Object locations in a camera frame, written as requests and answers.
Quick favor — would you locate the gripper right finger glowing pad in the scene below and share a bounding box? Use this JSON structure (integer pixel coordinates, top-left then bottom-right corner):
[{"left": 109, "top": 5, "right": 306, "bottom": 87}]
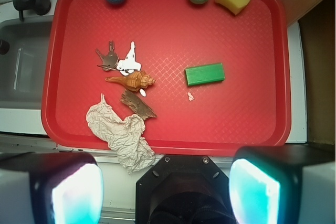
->
[{"left": 229, "top": 145, "right": 335, "bottom": 223}]

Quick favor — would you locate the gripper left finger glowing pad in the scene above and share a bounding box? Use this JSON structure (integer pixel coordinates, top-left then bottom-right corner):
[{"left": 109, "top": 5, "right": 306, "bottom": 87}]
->
[{"left": 1, "top": 152, "right": 103, "bottom": 223}]

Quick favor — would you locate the crumpled white paper towel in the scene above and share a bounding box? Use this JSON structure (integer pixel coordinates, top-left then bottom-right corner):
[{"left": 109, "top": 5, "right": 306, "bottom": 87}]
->
[{"left": 86, "top": 94, "right": 155, "bottom": 174}]

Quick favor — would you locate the brown wood bark piece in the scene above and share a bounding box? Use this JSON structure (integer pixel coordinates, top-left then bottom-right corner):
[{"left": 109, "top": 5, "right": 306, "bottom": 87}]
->
[{"left": 120, "top": 90, "right": 157, "bottom": 120}]

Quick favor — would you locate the small white paper scrap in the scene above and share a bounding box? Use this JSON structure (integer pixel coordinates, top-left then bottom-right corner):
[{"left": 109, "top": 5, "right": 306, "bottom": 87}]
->
[{"left": 187, "top": 92, "right": 195, "bottom": 101}]

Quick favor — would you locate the grey sink basin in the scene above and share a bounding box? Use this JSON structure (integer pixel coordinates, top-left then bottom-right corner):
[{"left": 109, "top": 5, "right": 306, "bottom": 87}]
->
[{"left": 1, "top": 16, "right": 53, "bottom": 135}]

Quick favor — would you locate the green rectangular block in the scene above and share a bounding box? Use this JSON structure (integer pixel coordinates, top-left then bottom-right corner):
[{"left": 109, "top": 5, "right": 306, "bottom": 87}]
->
[{"left": 185, "top": 63, "right": 225, "bottom": 87}]

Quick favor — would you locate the brown spiral seashell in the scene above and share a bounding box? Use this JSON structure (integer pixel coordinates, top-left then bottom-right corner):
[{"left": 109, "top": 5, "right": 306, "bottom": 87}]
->
[{"left": 105, "top": 70, "right": 156, "bottom": 92}]

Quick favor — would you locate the silver key bunch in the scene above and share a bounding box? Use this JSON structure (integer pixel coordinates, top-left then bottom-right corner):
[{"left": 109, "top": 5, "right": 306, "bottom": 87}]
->
[{"left": 95, "top": 41, "right": 142, "bottom": 76}]

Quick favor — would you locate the red plastic tray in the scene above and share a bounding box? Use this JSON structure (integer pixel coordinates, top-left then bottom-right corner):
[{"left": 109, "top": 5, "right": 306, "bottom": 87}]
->
[{"left": 41, "top": 0, "right": 291, "bottom": 156}]

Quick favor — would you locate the brown cardboard panel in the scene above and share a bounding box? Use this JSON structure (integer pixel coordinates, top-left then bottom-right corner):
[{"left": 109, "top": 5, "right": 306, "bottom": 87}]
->
[{"left": 282, "top": 0, "right": 335, "bottom": 145}]

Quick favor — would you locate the black octagonal base mount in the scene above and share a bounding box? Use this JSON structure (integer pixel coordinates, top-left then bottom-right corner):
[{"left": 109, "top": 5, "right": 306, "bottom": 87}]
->
[{"left": 135, "top": 155, "right": 237, "bottom": 223}]

